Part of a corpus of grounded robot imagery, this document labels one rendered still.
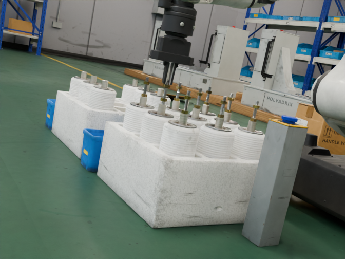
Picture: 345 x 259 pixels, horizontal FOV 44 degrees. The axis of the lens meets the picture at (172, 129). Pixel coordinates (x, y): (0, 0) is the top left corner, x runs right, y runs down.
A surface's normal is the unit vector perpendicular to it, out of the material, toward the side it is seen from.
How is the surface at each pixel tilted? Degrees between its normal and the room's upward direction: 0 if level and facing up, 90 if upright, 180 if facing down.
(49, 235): 0
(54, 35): 90
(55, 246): 0
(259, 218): 90
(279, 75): 90
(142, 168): 90
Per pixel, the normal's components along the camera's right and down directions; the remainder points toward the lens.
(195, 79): -0.84, -0.07
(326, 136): 0.31, 0.23
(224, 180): 0.50, 0.25
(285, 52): 0.54, -0.14
